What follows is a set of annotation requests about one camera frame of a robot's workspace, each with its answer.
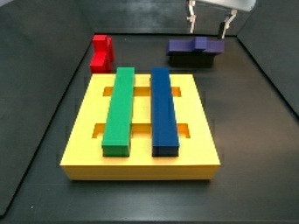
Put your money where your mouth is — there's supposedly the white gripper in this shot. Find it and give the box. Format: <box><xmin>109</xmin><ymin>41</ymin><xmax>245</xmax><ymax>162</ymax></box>
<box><xmin>185</xmin><ymin>0</ymin><xmax>256</xmax><ymax>39</ymax></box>

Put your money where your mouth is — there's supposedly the purple interlocking puzzle block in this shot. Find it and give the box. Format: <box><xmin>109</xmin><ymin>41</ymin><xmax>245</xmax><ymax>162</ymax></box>
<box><xmin>165</xmin><ymin>37</ymin><xmax>224</xmax><ymax>55</ymax></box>

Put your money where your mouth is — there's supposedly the yellow slotted board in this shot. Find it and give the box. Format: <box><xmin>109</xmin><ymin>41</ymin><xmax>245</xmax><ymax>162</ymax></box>
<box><xmin>60</xmin><ymin>74</ymin><xmax>220</xmax><ymax>180</ymax></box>

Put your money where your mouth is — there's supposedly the red interlocking puzzle block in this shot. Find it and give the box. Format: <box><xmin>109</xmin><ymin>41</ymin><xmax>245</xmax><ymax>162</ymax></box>
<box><xmin>89</xmin><ymin>35</ymin><xmax>115</xmax><ymax>74</ymax></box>

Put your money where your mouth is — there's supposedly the blue long bar block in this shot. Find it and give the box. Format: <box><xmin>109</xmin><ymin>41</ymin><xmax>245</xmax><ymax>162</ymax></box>
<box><xmin>151</xmin><ymin>68</ymin><xmax>180</xmax><ymax>157</ymax></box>

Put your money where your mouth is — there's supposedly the green long bar block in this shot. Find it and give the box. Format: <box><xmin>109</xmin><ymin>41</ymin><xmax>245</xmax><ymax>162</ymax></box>
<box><xmin>101</xmin><ymin>67</ymin><xmax>135</xmax><ymax>157</ymax></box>

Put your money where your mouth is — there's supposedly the black angle bracket fixture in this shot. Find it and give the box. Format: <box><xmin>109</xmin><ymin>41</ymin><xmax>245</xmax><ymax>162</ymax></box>
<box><xmin>168</xmin><ymin>54</ymin><xmax>215</xmax><ymax>68</ymax></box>

